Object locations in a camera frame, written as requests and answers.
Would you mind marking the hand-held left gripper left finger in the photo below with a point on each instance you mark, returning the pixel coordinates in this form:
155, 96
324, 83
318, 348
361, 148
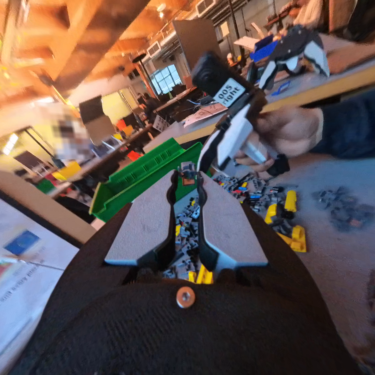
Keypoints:
137, 234

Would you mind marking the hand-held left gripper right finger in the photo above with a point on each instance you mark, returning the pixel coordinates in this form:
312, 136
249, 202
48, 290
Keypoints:
234, 234

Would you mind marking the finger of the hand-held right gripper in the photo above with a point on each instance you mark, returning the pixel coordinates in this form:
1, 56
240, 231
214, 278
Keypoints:
208, 152
235, 137

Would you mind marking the small dark grey brick piece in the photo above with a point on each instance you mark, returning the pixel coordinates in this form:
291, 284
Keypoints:
187, 171

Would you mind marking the pile of grey brick parts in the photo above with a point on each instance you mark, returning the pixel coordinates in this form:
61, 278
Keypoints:
258, 196

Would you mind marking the yellow brick beam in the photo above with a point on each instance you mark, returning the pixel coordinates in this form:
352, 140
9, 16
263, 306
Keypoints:
290, 200

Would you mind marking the person's right forearm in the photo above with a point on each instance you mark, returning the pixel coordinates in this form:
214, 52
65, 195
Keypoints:
351, 126

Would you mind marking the grey desk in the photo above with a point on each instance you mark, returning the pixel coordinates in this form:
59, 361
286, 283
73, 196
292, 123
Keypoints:
340, 263

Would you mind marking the person's right hand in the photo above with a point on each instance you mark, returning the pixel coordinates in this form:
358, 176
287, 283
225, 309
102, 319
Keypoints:
293, 132

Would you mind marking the blue brick piece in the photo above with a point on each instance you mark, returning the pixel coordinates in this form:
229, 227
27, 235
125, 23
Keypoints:
282, 88

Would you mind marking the green plastic bin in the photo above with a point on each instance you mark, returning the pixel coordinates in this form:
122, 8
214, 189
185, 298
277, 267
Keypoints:
135, 176

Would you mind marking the yellow pointed brick piece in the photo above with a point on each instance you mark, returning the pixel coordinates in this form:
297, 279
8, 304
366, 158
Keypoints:
296, 237

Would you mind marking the idle black white gripper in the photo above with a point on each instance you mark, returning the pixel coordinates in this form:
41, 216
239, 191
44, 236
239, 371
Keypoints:
293, 53

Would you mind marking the wooden document stand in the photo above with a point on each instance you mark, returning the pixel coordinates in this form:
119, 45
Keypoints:
35, 205

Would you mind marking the wooden edged background table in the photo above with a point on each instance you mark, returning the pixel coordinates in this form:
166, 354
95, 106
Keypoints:
351, 58

